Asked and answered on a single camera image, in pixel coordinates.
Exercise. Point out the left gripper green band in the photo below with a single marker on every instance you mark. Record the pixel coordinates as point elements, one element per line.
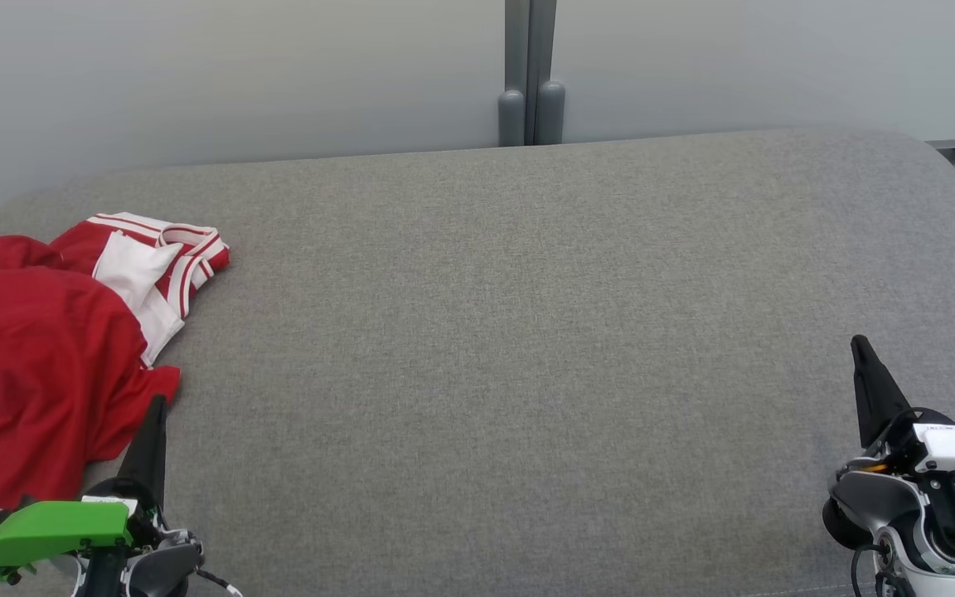
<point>55,526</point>

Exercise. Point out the red shorts with white trim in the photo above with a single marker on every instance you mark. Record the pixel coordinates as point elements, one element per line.
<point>38,373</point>

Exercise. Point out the grey partition post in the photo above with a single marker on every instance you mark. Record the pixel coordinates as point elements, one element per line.
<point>516,75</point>
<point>545,75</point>

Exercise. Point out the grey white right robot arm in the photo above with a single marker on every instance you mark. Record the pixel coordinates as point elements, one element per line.
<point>875,497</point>

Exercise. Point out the red and white striped jersey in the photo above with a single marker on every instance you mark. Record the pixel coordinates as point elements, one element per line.
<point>142,269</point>

